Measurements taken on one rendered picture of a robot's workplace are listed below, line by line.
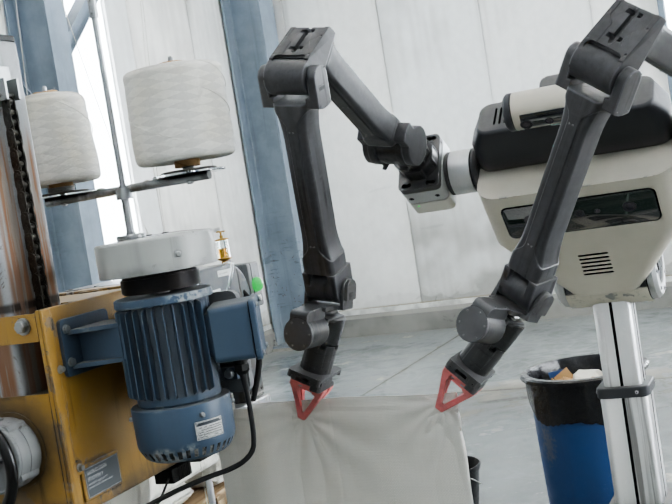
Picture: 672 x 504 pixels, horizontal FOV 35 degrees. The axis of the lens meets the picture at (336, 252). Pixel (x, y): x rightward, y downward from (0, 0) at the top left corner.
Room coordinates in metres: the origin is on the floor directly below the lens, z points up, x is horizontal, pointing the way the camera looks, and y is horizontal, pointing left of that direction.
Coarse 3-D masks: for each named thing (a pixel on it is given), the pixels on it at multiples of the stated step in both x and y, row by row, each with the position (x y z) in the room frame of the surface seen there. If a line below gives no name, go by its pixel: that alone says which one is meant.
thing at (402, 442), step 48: (240, 432) 1.89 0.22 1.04; (288, 432) 1.89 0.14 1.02; (336, 432) 1.85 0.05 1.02; (384, 432) 1.79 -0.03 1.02; (432, 432) 1.75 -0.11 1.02; (240, 480) 1.90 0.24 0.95; (288, 480) 1.89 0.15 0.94; (336, 480) 1.86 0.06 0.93; (384, 480) 1.80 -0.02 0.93; (432, 480) 1.76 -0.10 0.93
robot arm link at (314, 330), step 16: (352, 288) 1.82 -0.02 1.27; (304, 304) 1.82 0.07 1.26; (320, 304) 1.83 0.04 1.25; (336, 304) 1.83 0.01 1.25; (352, 304) 1.84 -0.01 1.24; (304, 320) 1.76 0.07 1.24; (320, 320) 1.79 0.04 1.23; (288, 336) 1.78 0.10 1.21; (304, 336) 1.76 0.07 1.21; (320, 336) 1.78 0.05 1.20
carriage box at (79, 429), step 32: (96, 288) 1.88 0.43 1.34; (0, 320) 1.55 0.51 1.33; (32, 320) 1.53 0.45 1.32; (64, 384) 1.55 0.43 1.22; (96, 384) 1.62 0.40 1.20; (0, 416) 1.57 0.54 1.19; (32, 416) 1.54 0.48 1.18; (64, 416) 1.53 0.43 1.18; (96, 416) 1.61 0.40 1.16; (128, 416) 1.68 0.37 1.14; (64, 448) 1.52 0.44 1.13; (96, 448) 1.59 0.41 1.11; (128, 448) 1.67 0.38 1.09; (32, 480) 1.55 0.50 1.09; (64, 480) 1.53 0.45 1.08; (128, 480) 1.65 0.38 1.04
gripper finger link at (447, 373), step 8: (448, 368) 1.71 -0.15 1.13; (448, 376) 1.71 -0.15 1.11; (456, 376) 1.70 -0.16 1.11; (464, 376) 1.71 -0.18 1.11; (440, 384) 1.73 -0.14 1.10; (456, 384) 1.72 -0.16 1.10; (464, 384) 1.70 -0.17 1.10; (440, 392) 1.73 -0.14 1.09; (464, 392) 1.70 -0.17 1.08; (440, 400) 1.73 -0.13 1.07; (456, 400) 1.72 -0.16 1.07; (464, 400) 1.71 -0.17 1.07; (440, 408) 1.74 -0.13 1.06; (448, 408) 1.73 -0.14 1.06
